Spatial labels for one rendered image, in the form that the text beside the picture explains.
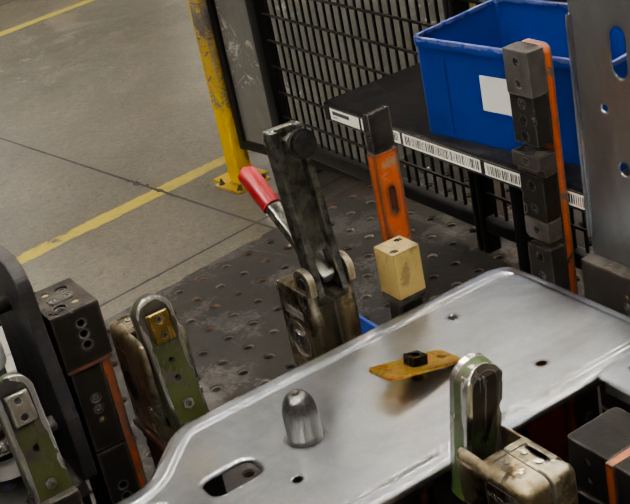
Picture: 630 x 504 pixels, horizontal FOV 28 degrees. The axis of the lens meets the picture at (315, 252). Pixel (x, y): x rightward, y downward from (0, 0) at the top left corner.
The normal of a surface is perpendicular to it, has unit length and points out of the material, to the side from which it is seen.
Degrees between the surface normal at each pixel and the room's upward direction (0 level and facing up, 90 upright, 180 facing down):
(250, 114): 90
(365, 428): 0
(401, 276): 90
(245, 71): 90
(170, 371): 78
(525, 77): 90
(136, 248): 0
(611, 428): 0
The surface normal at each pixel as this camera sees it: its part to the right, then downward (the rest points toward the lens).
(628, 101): -0.83, 0.38
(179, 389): 0.48, 0.09
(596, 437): -0.18, -0.88
